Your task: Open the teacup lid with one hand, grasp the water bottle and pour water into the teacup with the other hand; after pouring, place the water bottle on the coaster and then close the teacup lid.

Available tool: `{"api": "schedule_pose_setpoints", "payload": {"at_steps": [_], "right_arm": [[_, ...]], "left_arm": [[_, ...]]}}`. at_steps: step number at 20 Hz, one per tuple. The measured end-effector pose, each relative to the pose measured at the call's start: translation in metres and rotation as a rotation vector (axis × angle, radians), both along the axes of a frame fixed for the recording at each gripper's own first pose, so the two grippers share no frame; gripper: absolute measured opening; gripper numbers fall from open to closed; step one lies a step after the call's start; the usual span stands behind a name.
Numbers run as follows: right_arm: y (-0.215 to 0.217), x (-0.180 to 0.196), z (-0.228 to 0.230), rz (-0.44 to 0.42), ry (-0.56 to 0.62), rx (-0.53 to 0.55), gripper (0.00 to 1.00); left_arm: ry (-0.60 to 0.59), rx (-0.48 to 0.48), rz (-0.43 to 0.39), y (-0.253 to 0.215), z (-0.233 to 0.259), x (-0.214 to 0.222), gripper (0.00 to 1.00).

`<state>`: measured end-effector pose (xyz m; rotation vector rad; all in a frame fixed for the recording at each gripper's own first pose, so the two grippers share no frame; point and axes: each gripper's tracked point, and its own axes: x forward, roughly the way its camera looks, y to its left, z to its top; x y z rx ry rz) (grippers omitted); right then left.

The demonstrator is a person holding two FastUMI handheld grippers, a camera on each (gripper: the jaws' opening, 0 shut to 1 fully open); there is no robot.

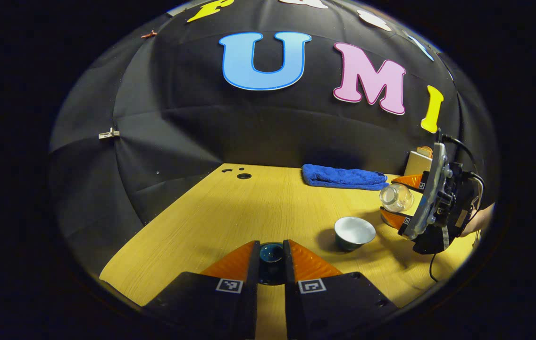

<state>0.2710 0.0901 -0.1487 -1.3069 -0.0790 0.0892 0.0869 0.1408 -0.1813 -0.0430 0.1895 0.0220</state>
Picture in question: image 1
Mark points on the white toaster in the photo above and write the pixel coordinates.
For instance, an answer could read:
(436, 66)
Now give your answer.
(416, 164)

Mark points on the black backdrop cloth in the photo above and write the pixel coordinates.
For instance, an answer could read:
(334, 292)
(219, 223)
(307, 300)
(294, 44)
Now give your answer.
(178, 118)

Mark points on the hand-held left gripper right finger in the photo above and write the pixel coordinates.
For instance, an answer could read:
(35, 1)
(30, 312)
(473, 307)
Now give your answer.
(291, 302)

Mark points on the dark teal teacup lid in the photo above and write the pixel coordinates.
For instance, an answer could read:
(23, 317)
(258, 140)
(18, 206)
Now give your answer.
(271, 255)

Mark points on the red-brown cloth clip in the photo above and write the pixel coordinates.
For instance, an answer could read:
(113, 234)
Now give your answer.
(149, 34)

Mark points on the brown toast slice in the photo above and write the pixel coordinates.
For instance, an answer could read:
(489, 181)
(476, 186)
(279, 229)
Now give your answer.
(425, 151)

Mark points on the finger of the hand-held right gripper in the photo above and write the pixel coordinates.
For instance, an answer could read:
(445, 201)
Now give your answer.
(394, 220)
(412, 181)

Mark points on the silver metal cloth clip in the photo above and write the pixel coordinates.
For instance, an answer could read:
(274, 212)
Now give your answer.
(108, 134)

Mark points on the clear plastic water bottle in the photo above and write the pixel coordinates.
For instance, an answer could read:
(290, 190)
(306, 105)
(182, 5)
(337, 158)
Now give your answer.
(396, 197)

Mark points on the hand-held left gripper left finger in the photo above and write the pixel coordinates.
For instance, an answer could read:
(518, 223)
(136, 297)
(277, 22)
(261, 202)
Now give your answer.
(251, 302)

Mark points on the blue folded towel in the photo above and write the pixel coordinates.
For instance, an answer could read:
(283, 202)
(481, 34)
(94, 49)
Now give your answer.
(343, 177)

